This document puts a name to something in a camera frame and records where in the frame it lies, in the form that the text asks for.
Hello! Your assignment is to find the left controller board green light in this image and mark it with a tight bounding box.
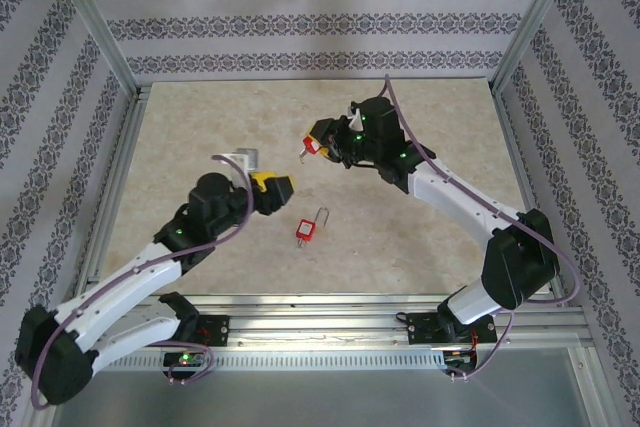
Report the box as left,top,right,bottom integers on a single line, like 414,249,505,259
163,350,206,371

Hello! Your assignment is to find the right controller board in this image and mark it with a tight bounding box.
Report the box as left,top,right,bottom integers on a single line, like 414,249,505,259
442,346,479,373

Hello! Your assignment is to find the aluminium side rail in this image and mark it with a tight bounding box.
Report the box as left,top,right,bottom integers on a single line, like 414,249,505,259
492,89,564,304
74,89,151,298

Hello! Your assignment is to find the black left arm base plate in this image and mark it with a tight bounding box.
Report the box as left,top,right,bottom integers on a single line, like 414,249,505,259
194,314,232,348

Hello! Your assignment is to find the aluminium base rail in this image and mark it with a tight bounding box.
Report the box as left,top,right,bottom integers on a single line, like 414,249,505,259
54,293,589,349

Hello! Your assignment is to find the slotted metal cable duct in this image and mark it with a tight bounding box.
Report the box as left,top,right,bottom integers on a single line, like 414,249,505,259
94,350,447,372

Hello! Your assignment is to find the aluminium frame post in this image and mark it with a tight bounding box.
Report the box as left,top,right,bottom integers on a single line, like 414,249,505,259
47,0,141,98
491,0,594,98

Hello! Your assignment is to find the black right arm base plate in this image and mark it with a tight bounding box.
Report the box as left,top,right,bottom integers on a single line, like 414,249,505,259
407,311,496,348

